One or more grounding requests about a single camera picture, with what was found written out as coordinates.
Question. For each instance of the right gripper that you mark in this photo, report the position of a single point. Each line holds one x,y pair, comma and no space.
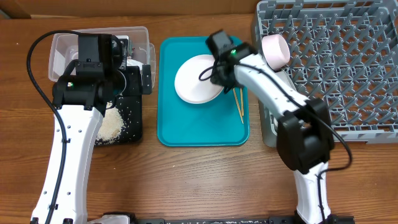
224,79

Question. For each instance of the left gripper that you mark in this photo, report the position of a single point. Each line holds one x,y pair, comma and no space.
137,88

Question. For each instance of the wooden chopstick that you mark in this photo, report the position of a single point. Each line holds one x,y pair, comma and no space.
242,102
236,94

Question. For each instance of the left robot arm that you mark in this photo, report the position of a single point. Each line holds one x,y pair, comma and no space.
96,100

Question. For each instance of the grey bowl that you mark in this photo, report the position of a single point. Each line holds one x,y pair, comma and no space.
286,79

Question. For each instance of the black plastic tray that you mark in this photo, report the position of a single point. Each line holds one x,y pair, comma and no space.
133,124

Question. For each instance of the teal serving tray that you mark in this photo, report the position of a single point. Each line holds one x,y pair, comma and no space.
215,123

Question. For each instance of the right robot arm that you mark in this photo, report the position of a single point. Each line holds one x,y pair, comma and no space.
304,136

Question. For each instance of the pile of rice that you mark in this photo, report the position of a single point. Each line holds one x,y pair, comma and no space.
110,126

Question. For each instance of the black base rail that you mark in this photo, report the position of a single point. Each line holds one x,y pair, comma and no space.
132,219

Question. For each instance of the large white plate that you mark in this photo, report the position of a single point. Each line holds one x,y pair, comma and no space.
187,84

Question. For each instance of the clear plastic bin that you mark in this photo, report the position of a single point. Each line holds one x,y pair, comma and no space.
64,49

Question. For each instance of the grey dishwasher rack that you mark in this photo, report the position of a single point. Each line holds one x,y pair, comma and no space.
344,52

